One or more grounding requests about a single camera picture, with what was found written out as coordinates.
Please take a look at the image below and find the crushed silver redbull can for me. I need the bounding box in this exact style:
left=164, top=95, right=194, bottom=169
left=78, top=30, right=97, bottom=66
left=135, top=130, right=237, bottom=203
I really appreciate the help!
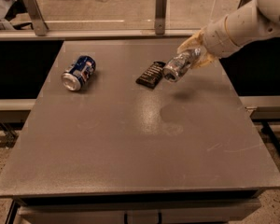
left=162, top=49, right=201, bottom=82

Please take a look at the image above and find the metal rail behind table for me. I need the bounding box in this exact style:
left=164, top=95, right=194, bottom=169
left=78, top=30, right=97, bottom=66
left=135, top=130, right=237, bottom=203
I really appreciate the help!
left=0, top=29, right=197, bottom=41

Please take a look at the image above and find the black rxbar chocolate wrapper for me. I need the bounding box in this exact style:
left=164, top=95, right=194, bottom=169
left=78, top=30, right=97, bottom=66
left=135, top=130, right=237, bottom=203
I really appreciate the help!
left=136, top=62, right=165, bottom=89

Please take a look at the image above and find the blue pepsi can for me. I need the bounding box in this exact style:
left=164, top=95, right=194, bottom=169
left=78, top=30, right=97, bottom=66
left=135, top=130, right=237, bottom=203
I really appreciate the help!
left=61, top=56, right=96, bottom=91

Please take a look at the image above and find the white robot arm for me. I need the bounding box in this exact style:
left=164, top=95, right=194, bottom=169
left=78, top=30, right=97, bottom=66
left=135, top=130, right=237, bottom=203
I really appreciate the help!
left=177, top=0, right=280, bottom=67

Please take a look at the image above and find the grey cabinet under table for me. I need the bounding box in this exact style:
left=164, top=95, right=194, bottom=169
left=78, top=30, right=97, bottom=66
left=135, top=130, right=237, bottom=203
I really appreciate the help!
left=19, top=198, right=261, bottom=224

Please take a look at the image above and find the middle metal bracket post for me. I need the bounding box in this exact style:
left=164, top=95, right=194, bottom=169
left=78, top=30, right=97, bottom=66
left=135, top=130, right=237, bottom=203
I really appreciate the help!
left=154, top=0, right=167, bottom=35

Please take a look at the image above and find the left metal bracket post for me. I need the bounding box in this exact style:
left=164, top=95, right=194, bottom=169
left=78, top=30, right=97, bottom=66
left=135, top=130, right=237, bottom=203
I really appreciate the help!
left=23, top=0, right=49, bottom=36

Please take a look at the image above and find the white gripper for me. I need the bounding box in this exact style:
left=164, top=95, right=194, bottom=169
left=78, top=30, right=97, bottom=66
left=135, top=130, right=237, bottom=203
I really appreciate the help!
left=176, top=16, right=240, bottom=69

